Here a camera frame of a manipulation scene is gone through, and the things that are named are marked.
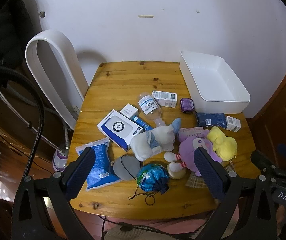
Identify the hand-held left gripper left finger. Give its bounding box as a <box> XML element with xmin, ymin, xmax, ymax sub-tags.
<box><xmin>13</xmin><ymin>147</ymin><xmax>96</xmax><ymax>240</ymax></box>

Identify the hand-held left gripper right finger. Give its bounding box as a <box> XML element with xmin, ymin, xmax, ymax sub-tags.
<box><xmin>194</xmin><ymin>147</ymin><xmax>282</xmax><ymax>240</ymax></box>

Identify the blue plastic packet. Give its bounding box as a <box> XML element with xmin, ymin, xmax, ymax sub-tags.
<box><xmin>75</xmin><ymin>137</ymin><xmax>120</xmax><ymax>191</ymax></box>

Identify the plaid fabric bow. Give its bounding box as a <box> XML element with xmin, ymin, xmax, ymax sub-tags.
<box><xmin>185</xmin><ymin>174</ymin><xmax>210</xmax><ymax>188</ymax></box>

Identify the purple plush toy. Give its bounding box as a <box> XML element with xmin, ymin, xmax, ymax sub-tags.
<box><xmin>164</xmin><ymin>130</ymin><xmax>219</xmax><ymax>177</ymax></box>

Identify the yellow plush toy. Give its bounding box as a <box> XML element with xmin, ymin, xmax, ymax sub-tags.
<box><xmin>206</xmin><ymin>126</ymin><xmax>238</xmax><ymax>162</ymax></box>

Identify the round beige compact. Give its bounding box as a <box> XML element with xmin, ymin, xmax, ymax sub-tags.
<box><xmin>166</xmin><ymin>162</ymin><xmax>187</xmax><ymax>179</ymax></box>

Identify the grey plush pouch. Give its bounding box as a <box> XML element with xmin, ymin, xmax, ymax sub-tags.
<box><xmin>112</xmin><ymin>154</ymin><xmax>143</xmax><ymax>181</ymax></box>

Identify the white and blue box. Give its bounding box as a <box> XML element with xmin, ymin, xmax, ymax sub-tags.
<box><xmin>97</xmin><ymin>109</ymin><xmax>144</xmax><ymax>152</ymax></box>

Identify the globe print drawstring bag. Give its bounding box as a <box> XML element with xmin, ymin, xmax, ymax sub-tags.
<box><xmin>129</xmin><ymin>163</ymin><xmax>170</xmax><ymax>206</ymax></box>

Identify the white plush toy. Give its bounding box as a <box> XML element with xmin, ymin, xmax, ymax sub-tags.
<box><xmin>130</xmin><ymin>117</ymin><xmax>182</xmax><ymax>162</ymax></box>

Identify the small grey white box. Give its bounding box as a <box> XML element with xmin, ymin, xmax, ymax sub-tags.
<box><xmin>120</xmin><ymin>103</ymin><xmax>138</xmax><ymax>118</ymax></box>

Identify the purple tin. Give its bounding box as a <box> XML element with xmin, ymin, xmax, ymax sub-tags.
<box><xmin>180</xmin><ymin>98</ymin><xmax>195</xmax><ymax>113</ymax></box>

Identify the clear plastic bottle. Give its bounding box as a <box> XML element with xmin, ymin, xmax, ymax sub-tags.
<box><xmin>136</xmin><ymin>92</ymin><xmax>166</xmax><ymax>127</ymax></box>

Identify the white plastic storage bin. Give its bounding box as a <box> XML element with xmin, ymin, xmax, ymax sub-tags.
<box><xmin>179</xmin><ymin>50</ymin><xmax>251</xmax><ymax>114</ymax></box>

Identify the purple white garment steamer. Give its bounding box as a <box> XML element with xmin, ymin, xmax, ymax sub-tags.
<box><xmin>0</xmin><ymin>90</ymin><xmax>71</xmax><ymax>172</ymax></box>

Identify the pink packet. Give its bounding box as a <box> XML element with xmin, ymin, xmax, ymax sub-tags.
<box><xmin>179</xmin><ymin>127</ymin><xmax>205</xmax><ymax>140</ymax></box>

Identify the small white barcode box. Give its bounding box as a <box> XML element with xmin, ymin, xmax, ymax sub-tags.
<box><xmin>225</xmin><ymin>115</ymin><xmax>241</xmax><ymax>133</ymax></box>

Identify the dark blue tissue pack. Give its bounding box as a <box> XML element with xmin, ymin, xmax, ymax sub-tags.
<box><xmin>195</xmin><ymin>112</ymin><xmax>227</xmax><ymax>128</ymax></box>

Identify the brown wooden door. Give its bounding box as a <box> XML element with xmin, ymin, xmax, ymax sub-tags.
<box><xmin>251</xmin><ymin>30</ymin><xmax>286</xmax><ymax>155</ymax></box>

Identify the blue tube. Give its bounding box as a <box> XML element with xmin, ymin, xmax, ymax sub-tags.
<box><xmin>132</xmin><ymin>115</ymin><xmax>155</xmax><ymax>131</ymax></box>

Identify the pink clothing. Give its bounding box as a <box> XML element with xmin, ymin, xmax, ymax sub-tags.
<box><xmin>108</xmin><ymin>217</ymin><xmax>218</xmax><ymax>240</ymax></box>

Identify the white box with grey print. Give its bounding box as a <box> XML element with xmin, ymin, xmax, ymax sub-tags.
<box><xmin>152</xmin><ymin>90</ymin><xmax>178</xmax><ymax>108</ymax></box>

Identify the beige knitted cloth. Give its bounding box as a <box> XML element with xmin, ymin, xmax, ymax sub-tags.
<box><xmin>103</xmin><ymin>224</ymin><xmax>163</xmax><ymax>240</ymax></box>

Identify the black jacket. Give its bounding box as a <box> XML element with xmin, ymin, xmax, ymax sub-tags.
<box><xmin>0</xmin><ymin>0</ymin><xmax>34</xmax><ymax>75</ymax></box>

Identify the black braided cable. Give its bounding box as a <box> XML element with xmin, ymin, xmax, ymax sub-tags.
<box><xmin>0</xmin><ymin>66</ymin><xmax>46</xmax><ymax>180</ymax></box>

